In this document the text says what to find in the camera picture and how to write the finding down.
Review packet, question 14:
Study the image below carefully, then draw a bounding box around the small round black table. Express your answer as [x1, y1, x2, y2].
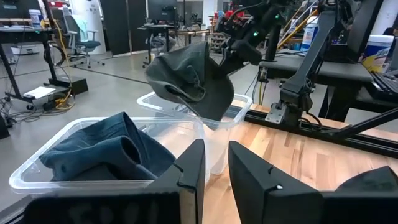
[137, 24, 175, 68]

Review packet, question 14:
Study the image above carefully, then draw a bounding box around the white wipes tub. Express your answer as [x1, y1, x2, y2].
[361, 34, 395, 74]

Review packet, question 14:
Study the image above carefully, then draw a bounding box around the blue office chair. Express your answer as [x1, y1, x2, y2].
[61, 6, 106, 69]

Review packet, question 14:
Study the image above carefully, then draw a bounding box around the clear plastic bin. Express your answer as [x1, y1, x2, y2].
[136, 91, 254, 175]
[8, 116, 206, 195]

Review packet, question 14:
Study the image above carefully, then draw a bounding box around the black desk with metal legs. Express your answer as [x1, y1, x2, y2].
[0, 18, 89, 103]

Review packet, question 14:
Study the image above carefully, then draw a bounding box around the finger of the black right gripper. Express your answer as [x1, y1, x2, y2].
[217, 51, 247, 78]

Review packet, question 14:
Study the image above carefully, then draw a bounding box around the yellow metal railing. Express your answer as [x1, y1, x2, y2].
[275, 0, 320, 51]

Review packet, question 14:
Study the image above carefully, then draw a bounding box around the white and blue canister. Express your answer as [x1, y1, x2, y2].
[300, 16, 319, 52]

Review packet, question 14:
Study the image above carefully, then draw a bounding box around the black aluminium frame rail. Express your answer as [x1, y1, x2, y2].
[231, 105, 398, 159]

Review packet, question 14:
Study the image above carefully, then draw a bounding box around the white paper sheet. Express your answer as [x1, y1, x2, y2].
[22, 86, 57, 100]

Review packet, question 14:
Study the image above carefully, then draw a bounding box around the blue denim hat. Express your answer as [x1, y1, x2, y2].
[39, 111, 177, 182]

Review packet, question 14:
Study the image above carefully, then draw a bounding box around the dark grey-green cap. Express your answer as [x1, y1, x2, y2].
[144, 41, 236, 131]

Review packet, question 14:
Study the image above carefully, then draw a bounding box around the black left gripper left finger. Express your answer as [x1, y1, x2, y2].
[146, 138, 206, 224]

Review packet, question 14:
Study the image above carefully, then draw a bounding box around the black padded bench table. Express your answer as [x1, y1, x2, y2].
[258, 55, 374, 84]

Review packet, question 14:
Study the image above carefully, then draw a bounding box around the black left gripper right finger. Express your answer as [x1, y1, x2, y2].
[228, 141, 325, 224]

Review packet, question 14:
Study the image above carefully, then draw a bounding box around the black keyboard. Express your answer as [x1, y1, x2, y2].
[369, 70, 398, 95]

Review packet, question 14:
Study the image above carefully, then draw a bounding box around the dark computer monitor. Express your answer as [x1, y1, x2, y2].
[147, 0, 178, 23]

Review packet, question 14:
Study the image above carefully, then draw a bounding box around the yellow cable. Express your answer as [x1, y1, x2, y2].
[46, 17, 76, 111]

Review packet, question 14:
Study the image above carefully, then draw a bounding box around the black diagonal frame strut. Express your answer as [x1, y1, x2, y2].
[334, 107, 398, 139]

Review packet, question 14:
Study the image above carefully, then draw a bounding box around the large dark green hat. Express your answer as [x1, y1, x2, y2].
[335, 165, 398, 194]

